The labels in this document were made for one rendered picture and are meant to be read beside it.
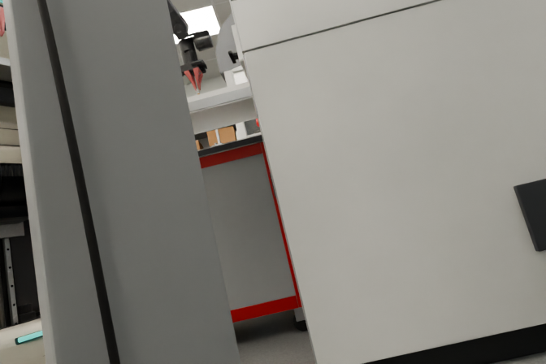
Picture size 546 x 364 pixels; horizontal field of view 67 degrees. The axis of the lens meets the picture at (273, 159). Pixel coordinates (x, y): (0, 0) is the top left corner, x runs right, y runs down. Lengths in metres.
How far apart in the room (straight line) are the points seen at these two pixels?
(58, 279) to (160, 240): 0.09
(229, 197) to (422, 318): 0.91
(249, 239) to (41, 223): 1.26
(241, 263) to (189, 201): 1.19
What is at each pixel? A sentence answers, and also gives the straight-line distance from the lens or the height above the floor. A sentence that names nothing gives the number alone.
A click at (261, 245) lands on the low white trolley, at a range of 1.60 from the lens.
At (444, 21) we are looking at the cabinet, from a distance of 1.09.
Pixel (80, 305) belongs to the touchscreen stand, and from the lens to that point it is 0.41.
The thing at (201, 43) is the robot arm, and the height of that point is 1.11.
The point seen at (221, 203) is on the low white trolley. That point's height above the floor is 0.53.
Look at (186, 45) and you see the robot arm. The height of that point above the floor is 1.12.
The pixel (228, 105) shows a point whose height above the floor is 0.83.
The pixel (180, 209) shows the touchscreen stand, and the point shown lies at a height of 0.40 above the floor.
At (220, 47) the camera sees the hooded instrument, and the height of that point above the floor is 1.52.
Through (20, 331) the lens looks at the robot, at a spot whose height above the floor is 0.27.
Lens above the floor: 0.35
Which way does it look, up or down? 11 degrees up
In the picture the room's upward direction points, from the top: 13 degrees counter-clockwise
